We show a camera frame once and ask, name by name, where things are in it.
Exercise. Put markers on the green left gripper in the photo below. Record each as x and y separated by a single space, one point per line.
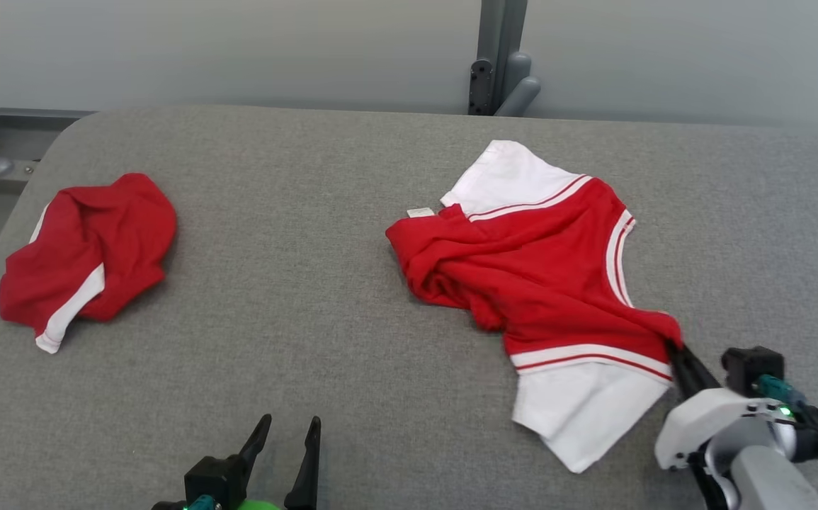
260 506

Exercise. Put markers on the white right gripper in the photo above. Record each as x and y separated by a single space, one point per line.
706 418

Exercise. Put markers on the red and white t-shirt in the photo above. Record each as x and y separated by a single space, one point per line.
543 269

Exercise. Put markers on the red shorts with white trim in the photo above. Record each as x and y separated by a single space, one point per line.
97 248

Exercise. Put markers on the grey fabric sofa cushion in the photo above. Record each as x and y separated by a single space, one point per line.
309 283

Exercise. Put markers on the grey cylindrical tube fitting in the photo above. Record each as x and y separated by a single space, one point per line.
522 92

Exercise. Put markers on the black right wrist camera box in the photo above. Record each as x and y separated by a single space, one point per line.
748 368

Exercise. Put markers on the dark grey hinge bracket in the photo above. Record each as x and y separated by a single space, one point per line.
481 88

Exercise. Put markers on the grey metal post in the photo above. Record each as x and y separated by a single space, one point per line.
501 28

